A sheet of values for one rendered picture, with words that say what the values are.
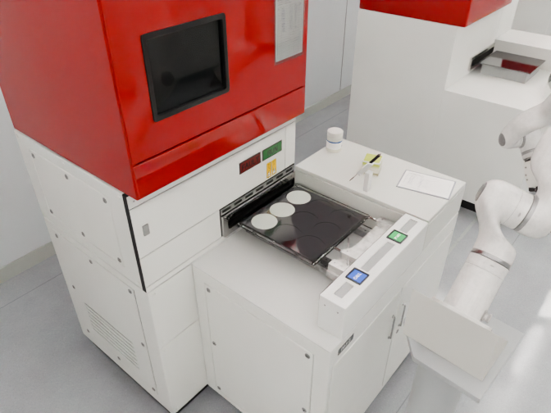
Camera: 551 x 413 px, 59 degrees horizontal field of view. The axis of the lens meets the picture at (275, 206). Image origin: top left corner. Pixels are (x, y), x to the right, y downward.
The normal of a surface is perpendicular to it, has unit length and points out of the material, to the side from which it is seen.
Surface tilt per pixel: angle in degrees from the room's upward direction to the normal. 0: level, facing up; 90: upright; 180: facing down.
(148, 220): 90
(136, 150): 90
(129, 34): 90
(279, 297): 0
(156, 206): 90
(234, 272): 0
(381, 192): 0
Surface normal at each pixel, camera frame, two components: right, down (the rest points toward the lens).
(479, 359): -0.68, 0.42
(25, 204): 0.77, 0.37
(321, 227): 0.00, -0.82
